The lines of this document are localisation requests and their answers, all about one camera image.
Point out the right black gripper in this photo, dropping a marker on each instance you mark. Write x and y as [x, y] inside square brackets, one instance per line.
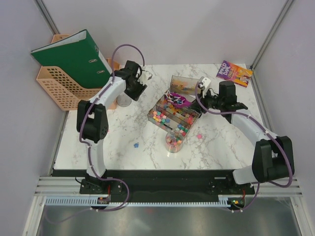
[199, 105]

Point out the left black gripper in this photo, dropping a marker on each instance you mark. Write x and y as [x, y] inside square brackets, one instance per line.
[136, 96]

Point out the magenta plastic scoop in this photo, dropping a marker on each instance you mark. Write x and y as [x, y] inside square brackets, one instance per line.
[186, 104]

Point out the clear bin translucent star candies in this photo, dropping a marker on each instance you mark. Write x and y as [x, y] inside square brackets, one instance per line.
[180, 115]

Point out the clear bin lollipops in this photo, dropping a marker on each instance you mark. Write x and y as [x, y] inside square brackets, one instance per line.
[174, 98]

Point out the clear bin opaque star candies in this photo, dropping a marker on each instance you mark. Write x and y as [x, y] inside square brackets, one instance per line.
[166, 123]

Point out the clear bin popsicle candies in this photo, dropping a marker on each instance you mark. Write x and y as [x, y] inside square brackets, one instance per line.
[183, 85]

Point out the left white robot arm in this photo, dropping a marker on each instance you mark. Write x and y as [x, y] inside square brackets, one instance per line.
[92, 121]

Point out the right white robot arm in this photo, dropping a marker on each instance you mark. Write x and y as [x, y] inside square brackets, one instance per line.
[272, 160]

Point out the clear jar lid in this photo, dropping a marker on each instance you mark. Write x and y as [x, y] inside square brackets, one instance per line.
[123, 101]

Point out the Roald Dahl paperback book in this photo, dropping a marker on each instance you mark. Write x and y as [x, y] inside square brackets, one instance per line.
[234, 73]

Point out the green lever arch binder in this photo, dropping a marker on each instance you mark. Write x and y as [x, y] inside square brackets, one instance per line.
[79, 57]

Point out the peach plastic file rack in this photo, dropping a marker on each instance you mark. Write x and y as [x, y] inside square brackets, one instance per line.
[65, 91]

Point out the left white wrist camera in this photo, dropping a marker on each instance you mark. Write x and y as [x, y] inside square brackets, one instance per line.
[145, 77]

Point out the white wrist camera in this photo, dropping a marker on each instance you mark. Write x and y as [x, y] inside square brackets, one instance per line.
[204, 85]
[145, 77]

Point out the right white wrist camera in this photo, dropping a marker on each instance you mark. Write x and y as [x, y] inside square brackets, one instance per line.
[204, 85]

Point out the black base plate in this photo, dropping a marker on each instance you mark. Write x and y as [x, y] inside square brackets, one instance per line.
[165, 185]

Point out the white slotted cable duct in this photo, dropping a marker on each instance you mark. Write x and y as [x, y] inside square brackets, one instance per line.
[94, 201]

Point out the aluminium rail frame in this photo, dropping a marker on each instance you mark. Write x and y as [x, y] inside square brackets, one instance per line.
[70, 186]

